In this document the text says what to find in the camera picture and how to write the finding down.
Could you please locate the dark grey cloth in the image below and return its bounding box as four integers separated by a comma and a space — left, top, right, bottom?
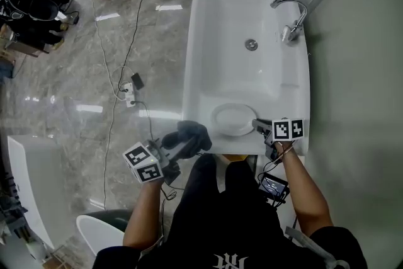
160, 120, 212, 159

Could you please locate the yellow waste bin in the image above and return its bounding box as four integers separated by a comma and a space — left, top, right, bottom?
225, 153, 249, 163

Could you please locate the person's left forearm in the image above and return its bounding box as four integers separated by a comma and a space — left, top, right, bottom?
122, 181, 163, 249

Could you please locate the small screen device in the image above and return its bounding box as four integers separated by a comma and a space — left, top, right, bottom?
258, 171, 290, 207

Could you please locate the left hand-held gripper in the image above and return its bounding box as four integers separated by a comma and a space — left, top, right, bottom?
122, 134, 198, 186

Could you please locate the wooden cabinet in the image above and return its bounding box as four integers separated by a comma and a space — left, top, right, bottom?
4, 37, 51, 57

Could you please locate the white plate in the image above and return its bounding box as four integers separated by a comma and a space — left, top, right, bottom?
210, 103, 259, 137

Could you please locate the long white cable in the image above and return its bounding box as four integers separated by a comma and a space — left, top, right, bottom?
89, 0, 133, 210

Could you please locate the white power strip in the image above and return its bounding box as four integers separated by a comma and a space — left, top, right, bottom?
123, 81, 137, 108

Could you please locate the black chair with bags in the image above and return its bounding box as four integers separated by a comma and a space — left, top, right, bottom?
0, 0, 72, 45

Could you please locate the person's black shirt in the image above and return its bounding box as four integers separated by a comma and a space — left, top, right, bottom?
93, 152, 368, 269

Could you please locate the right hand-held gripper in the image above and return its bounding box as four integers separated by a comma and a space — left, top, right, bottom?
251, 118, 305, 161

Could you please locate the chrome faucet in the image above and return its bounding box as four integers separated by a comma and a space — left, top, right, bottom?
270, 0, 309, 43

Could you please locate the white shoulder strap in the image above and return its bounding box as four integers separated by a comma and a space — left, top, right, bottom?
285, 226, 350, 269

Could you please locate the black phone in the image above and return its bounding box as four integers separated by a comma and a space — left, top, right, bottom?
130, 72, 145, 91

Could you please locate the person's right forearm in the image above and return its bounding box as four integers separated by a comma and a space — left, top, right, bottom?
278, 141, 334, 239

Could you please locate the black cable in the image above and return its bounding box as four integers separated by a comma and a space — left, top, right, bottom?
133, 100, 155, 141
118, 0, 158, 92

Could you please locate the white rectangular sink basin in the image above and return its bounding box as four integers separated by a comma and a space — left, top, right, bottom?
181, 0, 311, 157

